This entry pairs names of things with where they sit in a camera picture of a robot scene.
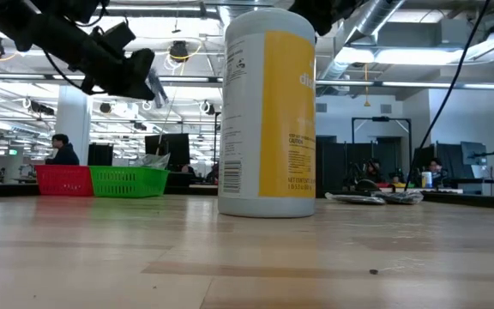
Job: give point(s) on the black aluminium table frame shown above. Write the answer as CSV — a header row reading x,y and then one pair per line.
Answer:
x,y
191,190

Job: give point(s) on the grey monitor on arm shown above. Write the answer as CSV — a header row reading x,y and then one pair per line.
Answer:
x,y
473,152

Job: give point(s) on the black computer monitor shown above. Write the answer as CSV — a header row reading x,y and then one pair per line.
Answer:
x,y
170,150

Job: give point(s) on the small dark debris speck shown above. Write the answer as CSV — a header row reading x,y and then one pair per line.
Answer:
x,y
373,271

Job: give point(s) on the white wipes canister yellow label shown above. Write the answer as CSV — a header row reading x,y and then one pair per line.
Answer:
x,y
247,120

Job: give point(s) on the silver ceiling air duct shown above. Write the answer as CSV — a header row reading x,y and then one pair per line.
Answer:
x,y
375,21

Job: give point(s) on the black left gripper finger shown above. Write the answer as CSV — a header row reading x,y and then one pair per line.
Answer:
x,y
142,64

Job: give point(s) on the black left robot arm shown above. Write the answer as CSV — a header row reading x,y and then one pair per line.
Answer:
x,y
58,38

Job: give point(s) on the black ceiling speaker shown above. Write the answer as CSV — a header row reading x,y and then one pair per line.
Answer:
x,y
178,50

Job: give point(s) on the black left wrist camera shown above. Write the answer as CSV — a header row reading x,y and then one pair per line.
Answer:
x,y
116,35

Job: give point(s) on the green plastic basket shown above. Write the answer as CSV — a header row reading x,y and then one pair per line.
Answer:
x,y
129,183

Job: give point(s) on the white building pillar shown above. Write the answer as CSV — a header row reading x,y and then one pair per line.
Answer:
x,y
73,124

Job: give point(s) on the person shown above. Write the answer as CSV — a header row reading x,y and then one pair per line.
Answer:
x,y
64,156
374,169
437,171
188,169

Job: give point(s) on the red plastic basket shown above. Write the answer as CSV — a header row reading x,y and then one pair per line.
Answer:
x,y
64,180

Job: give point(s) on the black station gantry frame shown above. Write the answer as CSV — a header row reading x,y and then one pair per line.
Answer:
x,y
382,119

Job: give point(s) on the white cup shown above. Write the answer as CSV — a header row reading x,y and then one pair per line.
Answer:
x,y
427,180

